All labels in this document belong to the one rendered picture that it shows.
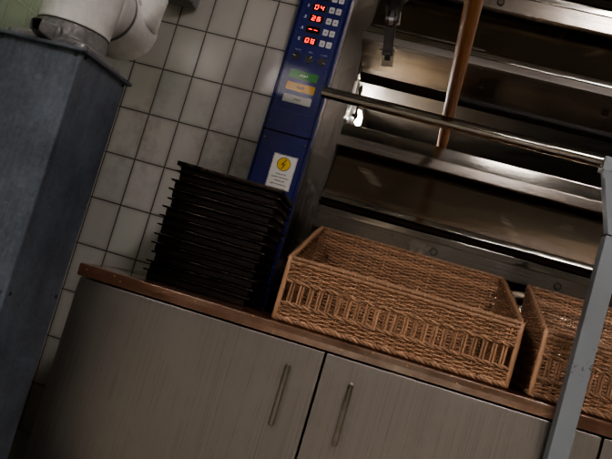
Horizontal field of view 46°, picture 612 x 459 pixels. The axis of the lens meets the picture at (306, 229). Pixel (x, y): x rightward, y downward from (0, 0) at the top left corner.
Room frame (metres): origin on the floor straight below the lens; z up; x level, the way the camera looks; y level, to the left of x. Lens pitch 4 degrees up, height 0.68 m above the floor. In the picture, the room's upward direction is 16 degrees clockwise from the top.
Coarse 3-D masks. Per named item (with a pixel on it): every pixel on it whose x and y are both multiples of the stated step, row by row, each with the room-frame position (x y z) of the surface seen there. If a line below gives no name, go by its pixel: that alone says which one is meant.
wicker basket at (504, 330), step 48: (336, 240) 2.12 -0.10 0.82; (288, 288) 1.76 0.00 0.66; (336, 288) 1.66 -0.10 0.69; (384, 288) 1.64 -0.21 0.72; (432, 288) 2.06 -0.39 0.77; (480, 288) 2.06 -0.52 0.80; (336, 336) 1.65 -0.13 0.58; (384, 336) 1.64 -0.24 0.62; (432, 336) 1.63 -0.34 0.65; (480, 336) 1.61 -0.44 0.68
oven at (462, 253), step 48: (528, 0) 2.11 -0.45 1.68; (384, 96) 2.35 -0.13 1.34; (432, 96) 2.23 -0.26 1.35; (336, 144) 2.18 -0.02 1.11; (432, 144) 2.82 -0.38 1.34; (480, 144) 2.61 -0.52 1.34; (576, 144) 2.26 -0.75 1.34; (528, 192) 2.09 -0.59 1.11; (288, 240) 2.19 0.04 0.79; (384, 240) 2.14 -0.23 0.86; (432, 240) 2.12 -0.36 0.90; (576, 288) 2.06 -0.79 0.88
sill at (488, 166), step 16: (352, 128) 2.17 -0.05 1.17; (368, 128) 2.17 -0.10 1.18; (384, 144) 2.16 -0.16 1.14; (400, 144) 2.15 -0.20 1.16; (416, 144) 2.14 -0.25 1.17; (448, 160) 2.13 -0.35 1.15; (464, 160) 2.12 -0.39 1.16; (480, 160) 2.11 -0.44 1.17; (512, 176) 2.10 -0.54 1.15; (528, 176) 2.09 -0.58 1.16; (544, 176) 2.09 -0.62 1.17; (576, 192) 2.07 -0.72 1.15; (592, 192) 2.06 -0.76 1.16
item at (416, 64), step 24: (408, 48) 2.01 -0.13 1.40; (432, 48) 2.00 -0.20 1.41; (384, 72) 2.18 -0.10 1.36; (408, 72) 2.14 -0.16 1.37; (432, 72) 2.09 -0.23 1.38; (480, 72) 2.01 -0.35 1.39; (504, 72) 1.97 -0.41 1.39; (528, 72) 1.96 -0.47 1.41; (480, 96) 2.14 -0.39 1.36; (504, 96) 2.10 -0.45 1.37; (528, 96) 2.05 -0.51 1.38; (552, 96) 2.01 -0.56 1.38; (576, 96) 1.97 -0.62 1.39; (600, 96) 1.94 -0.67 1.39; (576, 120) 2.10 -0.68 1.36; (600, 120) 2.06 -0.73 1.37
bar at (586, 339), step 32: (352, 96) 1.80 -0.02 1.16; (448, 128) 1.77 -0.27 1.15; (480, 128) 1.75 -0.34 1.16; (576, 160) 1.72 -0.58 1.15; (608, 160) 1.69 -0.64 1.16; (608, 192) 1.63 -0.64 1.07; (608, 224) 1.54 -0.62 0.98; (608, 256) 1.48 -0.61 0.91; (608, 288) 1.48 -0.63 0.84; (576, 352) 1.48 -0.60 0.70; (576, 384) 1.48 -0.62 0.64; (576, 416) 1.48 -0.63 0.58
